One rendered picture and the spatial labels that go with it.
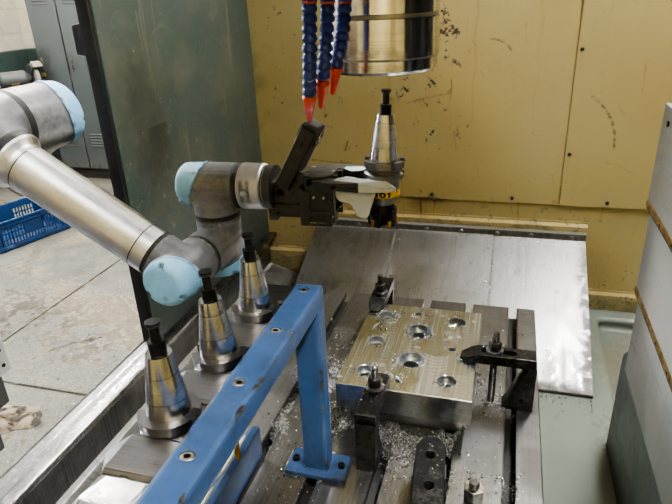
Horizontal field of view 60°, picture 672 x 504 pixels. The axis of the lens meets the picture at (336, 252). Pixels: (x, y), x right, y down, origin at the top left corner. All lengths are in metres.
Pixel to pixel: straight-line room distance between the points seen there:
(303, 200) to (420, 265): 1.03
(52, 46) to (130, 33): 4.77
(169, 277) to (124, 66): 0.67
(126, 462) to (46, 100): 0.70
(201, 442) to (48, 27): 5.76
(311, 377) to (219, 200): 0.32
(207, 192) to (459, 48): 1.10
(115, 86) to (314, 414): 0.84
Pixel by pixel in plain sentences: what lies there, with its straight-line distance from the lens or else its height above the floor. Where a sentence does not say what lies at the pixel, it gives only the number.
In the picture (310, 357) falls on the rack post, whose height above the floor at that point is 1.12.
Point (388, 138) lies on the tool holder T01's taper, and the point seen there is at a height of 1.40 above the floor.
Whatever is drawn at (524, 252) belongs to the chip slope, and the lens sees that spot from 1.95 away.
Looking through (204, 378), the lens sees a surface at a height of 1.22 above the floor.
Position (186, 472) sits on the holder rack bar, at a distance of 0.56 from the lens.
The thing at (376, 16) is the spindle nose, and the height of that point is 1.57.
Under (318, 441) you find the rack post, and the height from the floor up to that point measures 0.97.
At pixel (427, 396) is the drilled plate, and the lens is 1.01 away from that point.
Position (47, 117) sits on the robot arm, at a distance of 1.12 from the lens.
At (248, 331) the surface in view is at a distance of 0.75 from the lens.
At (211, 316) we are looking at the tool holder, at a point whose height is 1.28.
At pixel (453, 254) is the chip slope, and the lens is 1.93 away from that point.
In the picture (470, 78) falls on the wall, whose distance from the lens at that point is 1.87.
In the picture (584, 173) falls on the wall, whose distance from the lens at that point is 1.94.
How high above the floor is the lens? 1.60
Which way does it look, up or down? 24 degrees down
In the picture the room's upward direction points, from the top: 3 degrees counter-clockwise
